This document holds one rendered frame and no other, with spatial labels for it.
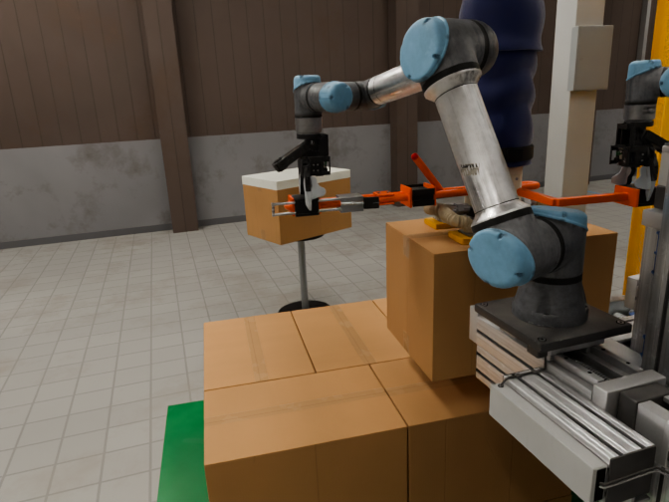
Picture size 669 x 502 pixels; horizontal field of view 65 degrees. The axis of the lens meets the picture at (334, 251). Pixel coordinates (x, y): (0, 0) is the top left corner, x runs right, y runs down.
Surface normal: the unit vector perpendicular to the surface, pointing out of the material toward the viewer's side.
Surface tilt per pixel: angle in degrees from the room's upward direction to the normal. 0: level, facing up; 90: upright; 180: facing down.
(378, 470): 90
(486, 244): 97
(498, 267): 97
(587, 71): 90
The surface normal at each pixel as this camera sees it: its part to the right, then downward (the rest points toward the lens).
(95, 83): 0.32, 0.25
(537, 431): -0.95, 0.13
